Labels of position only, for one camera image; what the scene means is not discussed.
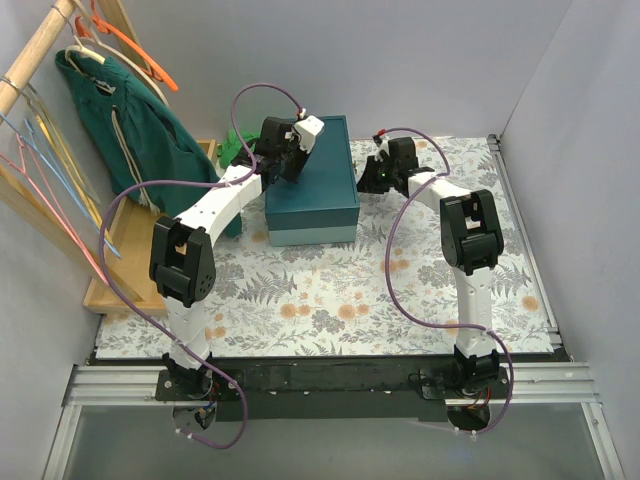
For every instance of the aluminium frame rail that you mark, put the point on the aluminium frame rail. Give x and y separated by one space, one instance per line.
550 426

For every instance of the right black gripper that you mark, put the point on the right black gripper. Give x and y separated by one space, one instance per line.
367 176

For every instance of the pink wire hanger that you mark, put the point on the pink wire hanger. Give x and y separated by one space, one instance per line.
37 202

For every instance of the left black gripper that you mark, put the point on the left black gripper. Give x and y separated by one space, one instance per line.
291 163

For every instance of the green cloth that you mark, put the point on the green cloth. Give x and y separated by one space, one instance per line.
228 149

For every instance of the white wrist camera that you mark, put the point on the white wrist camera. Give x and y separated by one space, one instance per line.
308 130
381 140

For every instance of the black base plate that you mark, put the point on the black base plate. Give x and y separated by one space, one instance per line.
329 387

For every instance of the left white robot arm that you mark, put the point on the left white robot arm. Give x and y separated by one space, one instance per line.
182 260

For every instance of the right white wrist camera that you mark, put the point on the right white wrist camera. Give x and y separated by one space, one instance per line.
381 140

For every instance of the floral table mat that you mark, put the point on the floral table mat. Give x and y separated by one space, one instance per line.
333 299

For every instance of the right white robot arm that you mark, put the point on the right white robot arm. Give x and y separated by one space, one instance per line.
470 235

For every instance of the blue wire hanger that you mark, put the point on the blue wire hanger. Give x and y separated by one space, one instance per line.
48 160

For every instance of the wooden rack pole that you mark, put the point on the wooden rack pole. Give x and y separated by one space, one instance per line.
33 53

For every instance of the yellow wire hanger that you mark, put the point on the yellow wire hanger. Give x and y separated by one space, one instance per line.
58 146

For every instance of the orange hanger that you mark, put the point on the orange hanger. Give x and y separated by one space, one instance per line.
110 18

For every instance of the wooden rack base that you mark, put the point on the wooden rack base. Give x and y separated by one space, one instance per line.
131 230

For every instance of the teal storage box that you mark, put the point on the teal storage box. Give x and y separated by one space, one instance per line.
323 206

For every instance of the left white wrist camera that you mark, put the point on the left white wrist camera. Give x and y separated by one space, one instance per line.
308 130

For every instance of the green shorts on hanger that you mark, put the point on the green shorts on hanger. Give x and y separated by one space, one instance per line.
139 137

